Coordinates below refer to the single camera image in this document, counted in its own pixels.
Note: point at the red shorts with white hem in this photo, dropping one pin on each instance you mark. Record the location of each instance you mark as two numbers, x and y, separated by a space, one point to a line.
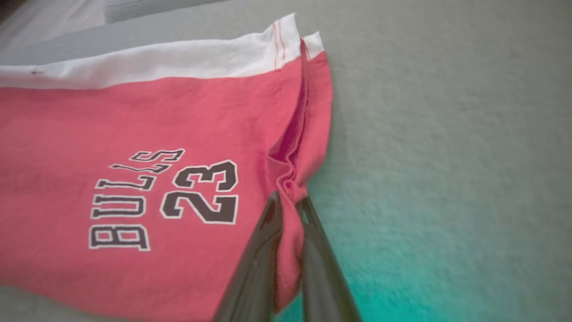
134 112

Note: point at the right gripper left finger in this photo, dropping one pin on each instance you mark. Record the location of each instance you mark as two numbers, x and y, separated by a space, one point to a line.
254 268

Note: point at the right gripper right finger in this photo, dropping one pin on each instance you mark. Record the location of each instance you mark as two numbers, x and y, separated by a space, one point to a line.
321 277

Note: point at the grey sofa seat cushion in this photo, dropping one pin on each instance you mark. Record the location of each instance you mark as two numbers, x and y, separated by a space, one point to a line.
143 9

